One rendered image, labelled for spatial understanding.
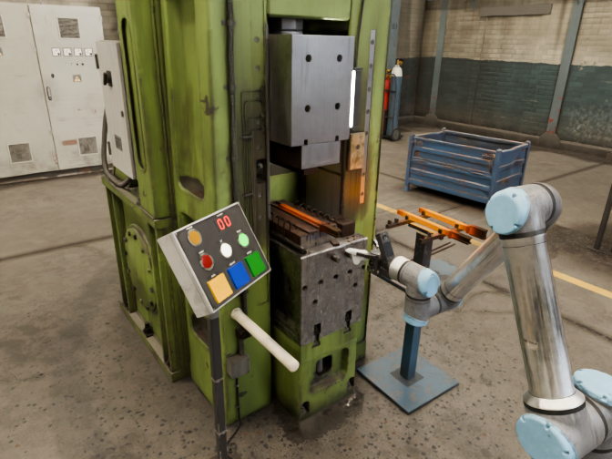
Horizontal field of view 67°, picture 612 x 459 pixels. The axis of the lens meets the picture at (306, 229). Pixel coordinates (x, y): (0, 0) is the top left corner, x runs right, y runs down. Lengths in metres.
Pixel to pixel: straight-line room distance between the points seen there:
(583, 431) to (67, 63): 6.45
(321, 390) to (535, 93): 8.17
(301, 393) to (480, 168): 3.79
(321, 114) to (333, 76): 0.15
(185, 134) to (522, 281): 1.48
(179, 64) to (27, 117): 4.83
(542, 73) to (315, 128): 8.12
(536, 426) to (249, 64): 1.47
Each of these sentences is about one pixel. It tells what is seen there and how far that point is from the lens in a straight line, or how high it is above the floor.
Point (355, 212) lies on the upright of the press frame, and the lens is 2.31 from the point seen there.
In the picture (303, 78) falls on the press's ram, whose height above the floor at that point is 1.61.
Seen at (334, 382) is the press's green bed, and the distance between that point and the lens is 2.45.
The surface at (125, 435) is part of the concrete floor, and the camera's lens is 2.53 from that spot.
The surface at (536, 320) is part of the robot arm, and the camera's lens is 1.34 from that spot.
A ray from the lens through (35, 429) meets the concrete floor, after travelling 2.72.
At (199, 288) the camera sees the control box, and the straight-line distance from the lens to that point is 1.46.
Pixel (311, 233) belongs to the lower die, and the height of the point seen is 0.98.
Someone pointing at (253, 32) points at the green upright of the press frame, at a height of 1.77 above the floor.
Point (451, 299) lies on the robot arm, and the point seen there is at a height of 0.90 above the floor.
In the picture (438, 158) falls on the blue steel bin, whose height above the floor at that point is 0.48.
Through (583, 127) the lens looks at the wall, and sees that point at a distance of 9.45.
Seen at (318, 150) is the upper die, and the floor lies 1.34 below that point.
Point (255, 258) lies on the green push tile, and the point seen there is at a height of 1.03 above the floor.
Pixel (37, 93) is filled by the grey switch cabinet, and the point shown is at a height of 1.09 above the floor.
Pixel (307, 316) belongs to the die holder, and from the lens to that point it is 2.06.
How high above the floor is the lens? 1.74
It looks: 22 degrees down
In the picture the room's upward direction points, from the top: 1 degrees clockwise
